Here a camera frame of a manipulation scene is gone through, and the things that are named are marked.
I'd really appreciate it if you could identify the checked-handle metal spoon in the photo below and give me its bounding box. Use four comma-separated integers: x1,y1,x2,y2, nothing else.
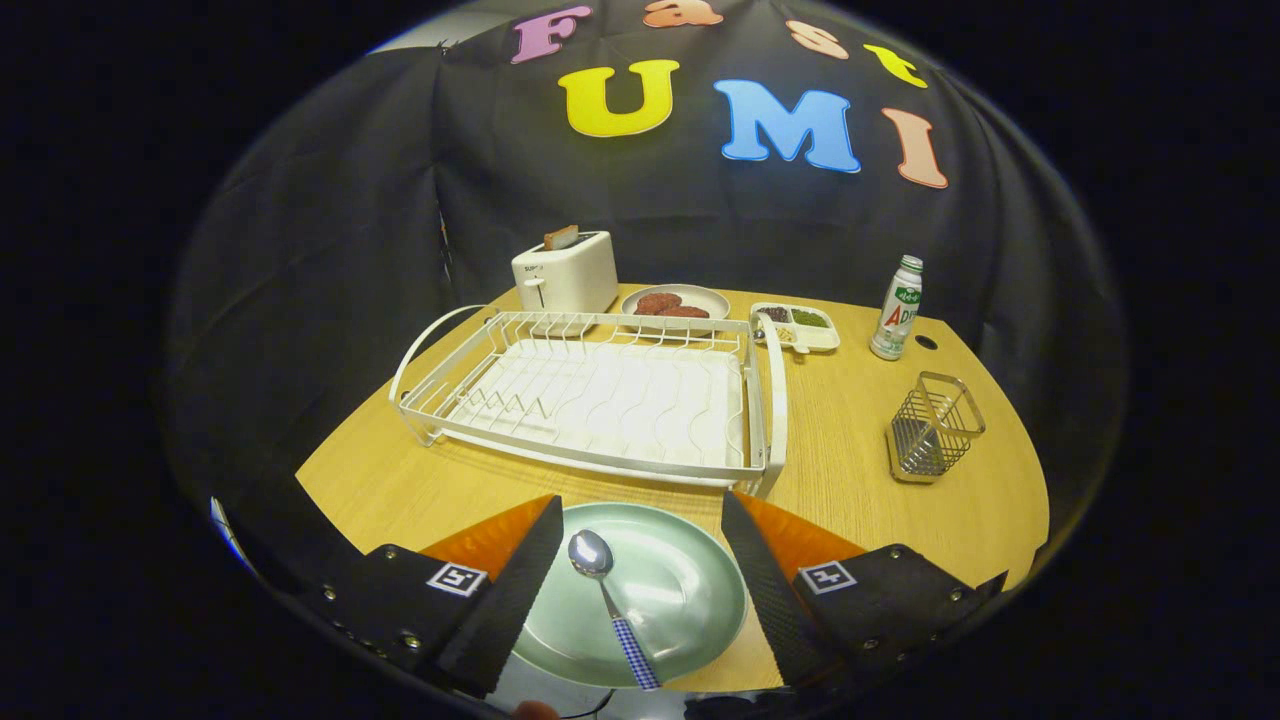
568,529,662,692

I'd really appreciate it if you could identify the small beige dish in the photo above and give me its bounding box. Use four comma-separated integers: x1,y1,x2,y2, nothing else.
620,284,732,336

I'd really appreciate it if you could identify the pale green plate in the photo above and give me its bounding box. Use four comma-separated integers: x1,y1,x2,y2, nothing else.
510,502,749,688

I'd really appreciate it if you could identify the white toaster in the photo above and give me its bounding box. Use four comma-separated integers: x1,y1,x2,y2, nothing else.
511,231,620,315

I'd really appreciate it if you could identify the white divided snack dish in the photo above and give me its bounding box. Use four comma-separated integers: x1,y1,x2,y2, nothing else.
750,302,841,354

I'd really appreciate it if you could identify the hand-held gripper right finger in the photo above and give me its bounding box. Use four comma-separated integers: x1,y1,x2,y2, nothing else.
720,489,1009,691

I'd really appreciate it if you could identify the metal wire basket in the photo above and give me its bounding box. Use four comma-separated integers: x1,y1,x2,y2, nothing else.
886,371,987,485

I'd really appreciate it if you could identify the white wire dish rack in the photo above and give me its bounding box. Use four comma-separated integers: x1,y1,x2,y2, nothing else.
389,304,789,499

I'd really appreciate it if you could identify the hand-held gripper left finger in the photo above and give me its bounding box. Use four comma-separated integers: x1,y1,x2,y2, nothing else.
290,493,565,699

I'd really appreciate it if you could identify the white green-label drink bottle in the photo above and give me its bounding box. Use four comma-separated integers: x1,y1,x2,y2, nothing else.
869,254,924,362

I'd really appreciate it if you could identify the black backdrop cloth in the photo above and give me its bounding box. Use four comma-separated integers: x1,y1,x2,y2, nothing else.
165,0,1126,561

